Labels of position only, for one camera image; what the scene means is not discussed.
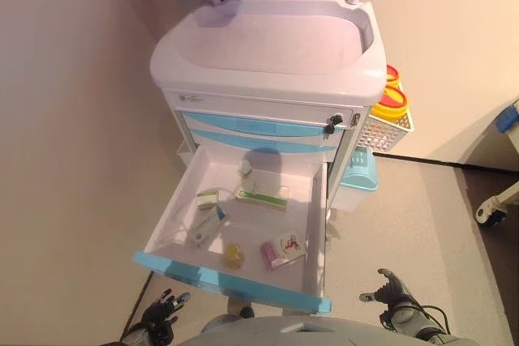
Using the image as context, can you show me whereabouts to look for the white hospital bed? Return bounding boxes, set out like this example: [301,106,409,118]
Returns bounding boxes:
[472,96,519,228]

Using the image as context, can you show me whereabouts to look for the shallow drawer blue front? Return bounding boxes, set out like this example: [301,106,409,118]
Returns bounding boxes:
[190,127,340,155]
[181,110,345,139]

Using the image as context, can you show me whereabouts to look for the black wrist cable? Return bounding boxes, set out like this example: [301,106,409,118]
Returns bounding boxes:
[405,301,447,331]

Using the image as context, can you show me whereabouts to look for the bed caster wheel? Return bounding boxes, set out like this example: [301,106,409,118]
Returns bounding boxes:
[474,195,508,228]

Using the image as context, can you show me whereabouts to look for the small green white medicine box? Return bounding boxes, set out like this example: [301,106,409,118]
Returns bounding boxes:
[196,190,222,211]

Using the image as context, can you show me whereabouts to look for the white medical cart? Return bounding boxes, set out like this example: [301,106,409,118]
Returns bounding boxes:
[148,0,387,314]

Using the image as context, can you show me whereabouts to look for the pink medicine box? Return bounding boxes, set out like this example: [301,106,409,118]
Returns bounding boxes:
[270,230,307,268]
[259,240,285,271]

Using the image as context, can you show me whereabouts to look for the white perforated basket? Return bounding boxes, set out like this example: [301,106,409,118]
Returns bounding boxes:
[356,109,417,155]

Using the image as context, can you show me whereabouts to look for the blue white medicine box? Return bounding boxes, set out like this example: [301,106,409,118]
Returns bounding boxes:
[187,204,230,248]

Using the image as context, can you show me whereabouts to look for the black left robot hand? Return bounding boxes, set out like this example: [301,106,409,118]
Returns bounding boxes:
[139,288,191,333]

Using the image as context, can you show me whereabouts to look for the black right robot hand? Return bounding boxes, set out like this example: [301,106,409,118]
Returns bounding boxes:
[358,267,414,314]

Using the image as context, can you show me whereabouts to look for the blue bed clip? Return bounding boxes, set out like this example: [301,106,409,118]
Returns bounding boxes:
[496,105,518,135]

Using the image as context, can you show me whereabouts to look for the white drawer blue front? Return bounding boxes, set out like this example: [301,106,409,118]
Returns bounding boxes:
[132,145,332,314]

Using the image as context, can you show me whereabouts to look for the grey robot torso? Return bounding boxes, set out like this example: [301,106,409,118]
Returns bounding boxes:
[198,315,512,346]

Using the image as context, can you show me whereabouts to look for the black cart keys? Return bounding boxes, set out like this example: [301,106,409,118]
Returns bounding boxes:
[323,114,345,136]

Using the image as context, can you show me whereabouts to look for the white bin blue lid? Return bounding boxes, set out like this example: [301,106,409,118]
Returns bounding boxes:
[334,147,380,213]

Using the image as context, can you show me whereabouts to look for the small white medicine bottle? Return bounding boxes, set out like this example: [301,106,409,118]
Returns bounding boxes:
[237,159,255,179]

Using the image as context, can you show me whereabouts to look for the white side bin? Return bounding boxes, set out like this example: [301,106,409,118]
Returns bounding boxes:
[174,141,195,167]

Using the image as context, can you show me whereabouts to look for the yellow sharps container red lid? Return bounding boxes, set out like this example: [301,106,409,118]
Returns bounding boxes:
[371,85,410,119]
[384,64,402,90]

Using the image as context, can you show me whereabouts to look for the yellow pill bottle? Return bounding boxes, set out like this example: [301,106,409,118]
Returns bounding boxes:
[221,242,247,271]

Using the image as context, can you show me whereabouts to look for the long green white medicine box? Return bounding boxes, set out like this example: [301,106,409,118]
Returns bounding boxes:
[234,182,291,213]

